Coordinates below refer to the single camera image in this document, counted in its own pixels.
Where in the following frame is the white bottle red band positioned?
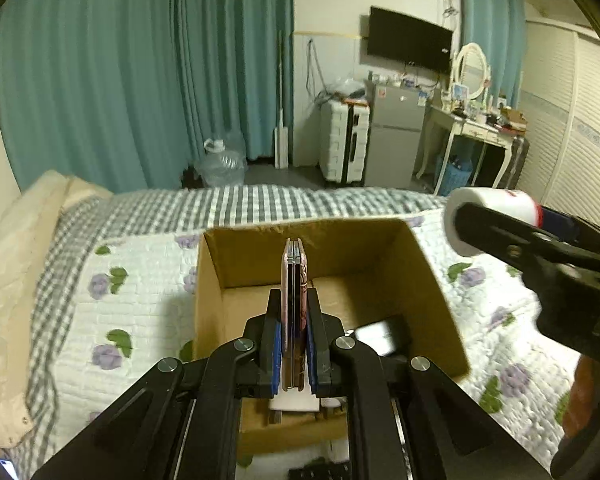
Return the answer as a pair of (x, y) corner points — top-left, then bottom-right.
(443, 188), (544, 257)

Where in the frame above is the black remote control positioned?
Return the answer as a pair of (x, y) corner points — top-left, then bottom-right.
(287, 458), (351, 480)

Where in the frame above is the white power adapter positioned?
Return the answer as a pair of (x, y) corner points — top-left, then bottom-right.
(268, 386), (321, 424)

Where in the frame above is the pink rose wallet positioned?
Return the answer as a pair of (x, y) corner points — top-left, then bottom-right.
(280, 238), (309, 391)

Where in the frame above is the person's right hand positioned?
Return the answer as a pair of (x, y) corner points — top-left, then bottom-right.
(562, 356), (594, 439)

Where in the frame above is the blue laundry basket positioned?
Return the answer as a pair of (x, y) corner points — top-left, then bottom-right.
(434, 155), (472, 196)

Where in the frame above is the white louvred wardrobe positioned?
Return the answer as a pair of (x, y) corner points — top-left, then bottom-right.
(517, 18), (600, 226)

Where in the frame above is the floral quilted bedspread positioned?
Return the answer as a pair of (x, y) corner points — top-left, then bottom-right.
(53, 210), (577, 465)

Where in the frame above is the white dressing table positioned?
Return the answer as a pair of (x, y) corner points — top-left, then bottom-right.
(415, 105), (524, 195)

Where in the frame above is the brown cardboard box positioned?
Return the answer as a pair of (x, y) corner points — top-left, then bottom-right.
(191, 218), (473, 456)

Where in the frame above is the smartphone with lit screen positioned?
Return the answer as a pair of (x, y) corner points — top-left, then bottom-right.
(0, 458), (18, 480)

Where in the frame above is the oval vanity mirror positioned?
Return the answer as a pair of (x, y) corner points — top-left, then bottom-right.
(451, 42), (491, 100)

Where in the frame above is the grey mini fridge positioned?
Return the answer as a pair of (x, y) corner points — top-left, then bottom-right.
(364, 81), (427, 188)

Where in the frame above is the grey checked bed sheet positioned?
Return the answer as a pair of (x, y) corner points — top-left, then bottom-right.
(9, 184), (449, 479)

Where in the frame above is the green curtain right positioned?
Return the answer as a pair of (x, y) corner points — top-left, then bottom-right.
(460, 0), (527, 107)

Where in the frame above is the green curtain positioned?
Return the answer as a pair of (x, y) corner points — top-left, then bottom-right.
(0, 0), (294, 193)
(460, 0), (527, 107)

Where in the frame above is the white suitcase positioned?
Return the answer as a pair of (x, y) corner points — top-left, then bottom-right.
(318, 100), (370, 185)

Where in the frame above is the clear water jug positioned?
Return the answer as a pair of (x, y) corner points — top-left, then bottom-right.
(198, 139), (246, 188)

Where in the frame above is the white mop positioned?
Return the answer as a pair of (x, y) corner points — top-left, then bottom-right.
(274, 32), (289, 170)

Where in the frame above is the green curtain left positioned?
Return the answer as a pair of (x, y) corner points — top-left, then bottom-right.
(0, 0), (294, 193)

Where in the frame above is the black wall television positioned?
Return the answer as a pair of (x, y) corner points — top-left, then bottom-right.
(367, 6), (453, 75)

